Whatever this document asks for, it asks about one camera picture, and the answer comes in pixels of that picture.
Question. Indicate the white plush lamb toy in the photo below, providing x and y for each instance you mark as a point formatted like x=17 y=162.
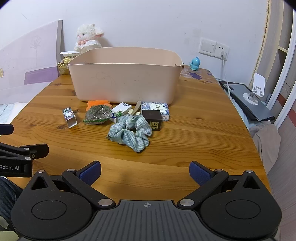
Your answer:
x=86 y=34

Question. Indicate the grey cloth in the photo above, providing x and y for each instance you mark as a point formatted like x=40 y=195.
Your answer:
x=266 y=143

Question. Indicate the white paper packet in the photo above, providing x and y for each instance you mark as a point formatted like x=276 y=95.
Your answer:
x=69 y=53

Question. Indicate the white wall socket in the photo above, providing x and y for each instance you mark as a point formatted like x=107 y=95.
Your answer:
x=223 y=48

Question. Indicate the blue white patterned box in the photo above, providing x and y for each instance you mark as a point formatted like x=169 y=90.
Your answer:
x=157 y=107

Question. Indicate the orange plush toy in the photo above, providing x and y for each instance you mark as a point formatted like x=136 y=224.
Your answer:
x=97 y=102

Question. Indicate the beige wooden spoon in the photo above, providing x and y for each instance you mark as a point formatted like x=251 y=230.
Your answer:
x=137 y=106

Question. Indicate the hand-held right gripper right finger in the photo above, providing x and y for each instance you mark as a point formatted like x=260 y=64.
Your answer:
x=199 y=173

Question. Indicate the pink plastic storage bin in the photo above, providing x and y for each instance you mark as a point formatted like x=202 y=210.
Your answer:
x=124 y=76

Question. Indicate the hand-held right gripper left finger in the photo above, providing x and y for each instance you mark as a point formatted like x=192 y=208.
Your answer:
x=90 y=173

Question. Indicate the gold foil snack bag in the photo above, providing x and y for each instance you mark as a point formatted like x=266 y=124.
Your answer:
x=63 y=66

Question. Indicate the grey tablet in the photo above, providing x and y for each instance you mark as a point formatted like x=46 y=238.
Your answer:
x=254 y=109

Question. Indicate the dark brown square box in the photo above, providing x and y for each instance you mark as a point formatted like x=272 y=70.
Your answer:
x=151 y=115

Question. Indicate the light blue bedding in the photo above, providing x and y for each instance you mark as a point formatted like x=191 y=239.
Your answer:
x=9 y=113

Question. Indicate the white phone stand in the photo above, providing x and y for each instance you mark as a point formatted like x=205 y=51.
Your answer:
x=259 y=83

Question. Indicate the green checked cloth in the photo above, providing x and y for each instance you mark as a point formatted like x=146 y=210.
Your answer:
x=129 y=139

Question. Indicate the person's leg in jeans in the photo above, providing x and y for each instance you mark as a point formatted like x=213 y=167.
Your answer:
x=9 y=197

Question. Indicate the small panda print box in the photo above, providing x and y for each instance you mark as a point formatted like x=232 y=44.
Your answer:
x=69 y=117

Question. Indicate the blue bird figurine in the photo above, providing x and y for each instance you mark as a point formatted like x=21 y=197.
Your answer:
x=194 y=63

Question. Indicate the pink bed headboard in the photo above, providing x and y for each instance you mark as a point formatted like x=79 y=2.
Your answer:
x=27 y=60

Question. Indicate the white shelf unit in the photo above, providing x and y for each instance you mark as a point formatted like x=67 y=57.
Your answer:
x=282 y=46

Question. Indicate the purple flower table mat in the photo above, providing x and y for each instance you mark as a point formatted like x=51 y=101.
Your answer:
x=196 y=75

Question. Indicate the white wall switch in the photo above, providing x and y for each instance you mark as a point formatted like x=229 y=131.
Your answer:
x=207 y=46

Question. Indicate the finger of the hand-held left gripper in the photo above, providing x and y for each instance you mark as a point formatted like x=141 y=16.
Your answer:
x=5 y=129
x=38 y=150

